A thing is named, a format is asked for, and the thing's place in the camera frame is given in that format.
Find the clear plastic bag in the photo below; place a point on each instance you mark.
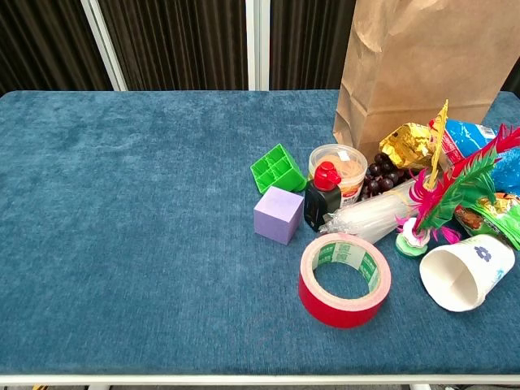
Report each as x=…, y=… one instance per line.
x=365, y=217

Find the gold foil snack packet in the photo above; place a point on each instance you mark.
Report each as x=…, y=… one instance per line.
x=406, y=142

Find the colourful feather shuttlecock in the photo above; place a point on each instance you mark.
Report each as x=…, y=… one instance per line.
x=467, y=183

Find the blue snack package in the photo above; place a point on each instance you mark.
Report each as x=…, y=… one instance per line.
x=467, y=138

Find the white paper cup flower print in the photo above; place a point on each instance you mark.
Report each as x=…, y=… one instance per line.
x=487, y=260

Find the green snack packet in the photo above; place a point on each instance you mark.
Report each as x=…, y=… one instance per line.
x=495, y=219

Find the purple foam cube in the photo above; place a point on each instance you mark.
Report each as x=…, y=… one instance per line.
x=276, y=215

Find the green plastic grid block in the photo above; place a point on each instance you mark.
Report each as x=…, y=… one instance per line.
x=280, y=172

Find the black bottle with red cap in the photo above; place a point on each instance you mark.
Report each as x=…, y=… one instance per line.
x=319, y=205

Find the clear tub of rubber bands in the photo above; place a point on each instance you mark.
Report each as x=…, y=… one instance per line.
x=354, y=178

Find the dark purple grape bunch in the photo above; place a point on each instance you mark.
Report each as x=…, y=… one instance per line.
x=382, y=178

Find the blue velvet table cover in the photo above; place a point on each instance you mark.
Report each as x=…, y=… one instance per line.
x=122, y=203

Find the red tape roll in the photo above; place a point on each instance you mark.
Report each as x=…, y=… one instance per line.
x=337, y=313

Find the dark brown pleated curtain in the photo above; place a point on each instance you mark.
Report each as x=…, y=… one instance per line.
x=512, y=81
x=183, y=40
x=308, y=40
x=40, y=40

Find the brown paper bag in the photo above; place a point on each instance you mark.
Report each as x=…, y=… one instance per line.
x=406, y=81

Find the white partition frame post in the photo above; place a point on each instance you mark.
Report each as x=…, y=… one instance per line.
x=103, y=44
x=256, y=40

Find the white table frame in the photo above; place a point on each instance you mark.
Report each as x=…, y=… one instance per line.
x=243, y=380

